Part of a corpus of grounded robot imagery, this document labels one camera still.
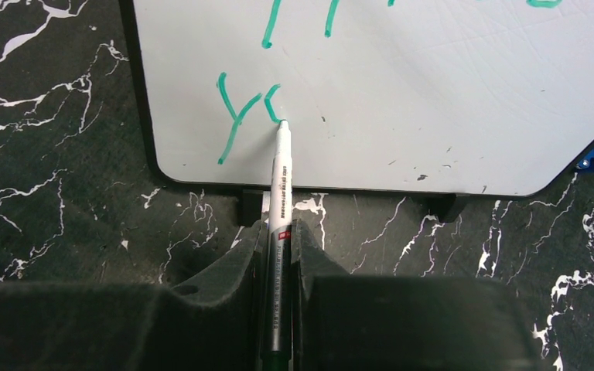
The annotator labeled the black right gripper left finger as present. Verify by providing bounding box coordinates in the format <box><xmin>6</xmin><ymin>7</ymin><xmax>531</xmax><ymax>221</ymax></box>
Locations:
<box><xmin>0</xmin><ymin>222</ymin><xmax>267</xmax><ymax>370</ymax></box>

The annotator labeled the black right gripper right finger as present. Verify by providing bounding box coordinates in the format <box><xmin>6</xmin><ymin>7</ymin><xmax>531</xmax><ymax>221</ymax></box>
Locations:
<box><xmin>292</xmin><ymin>220</ymin><xmax>543</xmax><ymax>370</ymax></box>

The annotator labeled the white marker pen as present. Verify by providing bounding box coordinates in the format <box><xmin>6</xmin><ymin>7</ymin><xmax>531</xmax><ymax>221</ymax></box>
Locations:
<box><xmin>261</xmin><ymin>120</ymin><xmax>292</xmax><ymax>370</ymax></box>

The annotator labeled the white whiteboard black frame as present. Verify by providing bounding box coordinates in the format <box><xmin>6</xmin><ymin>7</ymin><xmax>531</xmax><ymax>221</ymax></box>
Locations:
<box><xmin>119</xmin><ymin>1</ymin><xmax>594</xmax><ymax>198</ymax></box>

